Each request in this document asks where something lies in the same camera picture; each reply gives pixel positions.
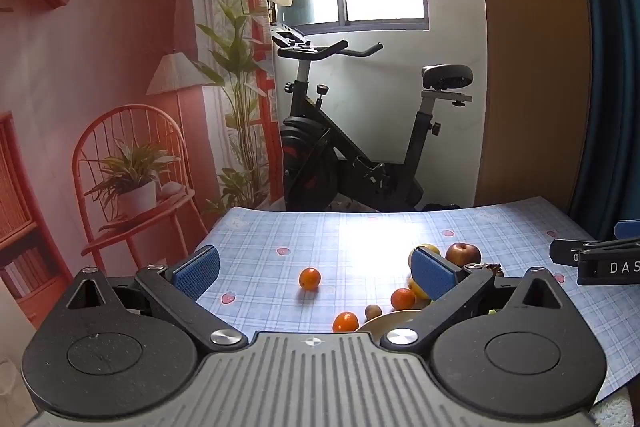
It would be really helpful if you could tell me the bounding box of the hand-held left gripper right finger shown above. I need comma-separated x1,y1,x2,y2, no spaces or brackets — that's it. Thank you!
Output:
382,246,568,356

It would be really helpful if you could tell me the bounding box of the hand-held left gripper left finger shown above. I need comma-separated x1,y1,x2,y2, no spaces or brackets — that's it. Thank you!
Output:
64,245,249,354

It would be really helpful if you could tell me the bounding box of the red apple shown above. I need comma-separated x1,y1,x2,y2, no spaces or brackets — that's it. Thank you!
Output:
445,242,482,267

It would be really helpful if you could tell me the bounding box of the orange tangerine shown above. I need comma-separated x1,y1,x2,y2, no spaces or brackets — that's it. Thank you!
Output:
299,267,322,292
332,311,360,334
390,288,417,311

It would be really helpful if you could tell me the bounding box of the cream round plate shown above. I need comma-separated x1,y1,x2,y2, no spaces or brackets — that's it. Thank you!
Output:
355,309,431,343

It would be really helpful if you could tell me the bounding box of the white fluffy cloth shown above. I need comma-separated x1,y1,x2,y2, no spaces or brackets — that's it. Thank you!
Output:
590,389,637,427

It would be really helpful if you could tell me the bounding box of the black exercise bike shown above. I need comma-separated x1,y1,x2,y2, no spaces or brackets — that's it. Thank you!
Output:
270,23,473,212

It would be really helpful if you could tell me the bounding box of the dark blue curtain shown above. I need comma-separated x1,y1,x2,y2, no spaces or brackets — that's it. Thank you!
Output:
570,0,640,240

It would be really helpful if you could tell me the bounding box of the brown wooden door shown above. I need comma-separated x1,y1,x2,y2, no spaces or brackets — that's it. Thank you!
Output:
472,0,593,212

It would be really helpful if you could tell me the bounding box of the printed room wall poster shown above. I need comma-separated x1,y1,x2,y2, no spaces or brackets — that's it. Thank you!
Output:
0,0,281,343

